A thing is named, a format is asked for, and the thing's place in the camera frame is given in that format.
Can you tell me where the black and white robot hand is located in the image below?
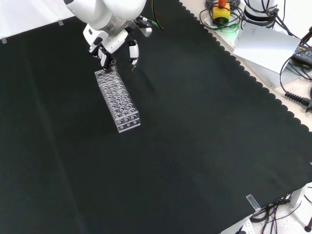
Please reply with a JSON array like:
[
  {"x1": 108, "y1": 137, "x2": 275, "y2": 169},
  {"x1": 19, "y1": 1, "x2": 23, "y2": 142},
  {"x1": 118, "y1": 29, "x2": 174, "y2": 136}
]
[{"x1": 82, "y1": 15, "x2": 153, "y2": 75}]

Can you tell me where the clear glass test tube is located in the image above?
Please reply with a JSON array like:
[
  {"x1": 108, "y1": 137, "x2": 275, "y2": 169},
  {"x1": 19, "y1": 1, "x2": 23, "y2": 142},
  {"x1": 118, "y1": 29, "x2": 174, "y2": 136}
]
[{"x1": 109, "y1": 60, "x2": 120, "y2": 85}]

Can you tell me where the clear test tube rack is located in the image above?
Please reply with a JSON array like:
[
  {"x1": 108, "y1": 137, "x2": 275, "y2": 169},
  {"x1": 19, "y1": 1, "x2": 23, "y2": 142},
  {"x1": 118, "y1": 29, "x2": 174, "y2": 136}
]
[{"x1": 94, "y1": 69, "x2": 141, "y2": 134}]

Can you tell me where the black bench cloth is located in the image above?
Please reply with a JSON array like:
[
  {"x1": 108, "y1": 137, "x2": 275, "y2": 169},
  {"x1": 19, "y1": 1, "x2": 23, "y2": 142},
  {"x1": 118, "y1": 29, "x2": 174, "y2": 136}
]
[{"x1": 0, "y1": 0, "x2": 312, "y2": 234}]

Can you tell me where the yellow stop button box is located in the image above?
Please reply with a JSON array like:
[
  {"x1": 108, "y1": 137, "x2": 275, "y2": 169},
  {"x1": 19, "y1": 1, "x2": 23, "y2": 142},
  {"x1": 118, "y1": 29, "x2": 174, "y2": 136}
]
[{"x1": 213, "y1": 0, "x2": 231, "y2": 24}]

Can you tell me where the black power adapter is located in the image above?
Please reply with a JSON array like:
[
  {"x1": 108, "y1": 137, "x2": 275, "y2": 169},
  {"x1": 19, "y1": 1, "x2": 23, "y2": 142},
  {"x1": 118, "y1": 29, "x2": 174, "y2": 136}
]
[{"x1": 291, "y1": 43, "x2": 312, "y2": 69}]

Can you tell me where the black tripod leg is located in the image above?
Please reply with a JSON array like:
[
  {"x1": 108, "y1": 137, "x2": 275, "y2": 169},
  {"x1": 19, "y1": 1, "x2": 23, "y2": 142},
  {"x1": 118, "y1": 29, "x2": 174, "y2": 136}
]
[{"x1": 300, "y1": 25, "x2": 312, "y2": 48}]

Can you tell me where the white power strip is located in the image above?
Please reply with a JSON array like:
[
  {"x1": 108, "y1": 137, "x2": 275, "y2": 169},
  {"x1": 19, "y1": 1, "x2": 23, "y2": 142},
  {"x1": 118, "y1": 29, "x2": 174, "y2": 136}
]
[{"x1": 235, "y1": 219, "x2": 254, "y2": 234}]

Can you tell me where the white table leg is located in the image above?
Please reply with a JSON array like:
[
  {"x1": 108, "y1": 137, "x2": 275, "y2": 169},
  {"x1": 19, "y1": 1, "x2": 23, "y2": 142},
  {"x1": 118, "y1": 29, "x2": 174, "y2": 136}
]
[{"x1": 290, "y1": 189, "x2": 303, "y2": 208}]

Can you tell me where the green cable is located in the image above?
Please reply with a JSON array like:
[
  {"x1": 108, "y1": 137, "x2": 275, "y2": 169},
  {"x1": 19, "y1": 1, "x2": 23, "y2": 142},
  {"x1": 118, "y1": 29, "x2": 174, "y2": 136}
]
[{"x1": 150, "y1": 0, "x2": 164, "y2": 31}]

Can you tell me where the black ribbed cable plug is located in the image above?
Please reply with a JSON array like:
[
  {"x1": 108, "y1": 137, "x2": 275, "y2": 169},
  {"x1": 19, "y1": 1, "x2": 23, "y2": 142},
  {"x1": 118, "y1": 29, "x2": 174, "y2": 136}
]
[{"x1": 284, "y1": 91, "x2": 312, "y2": 113}]

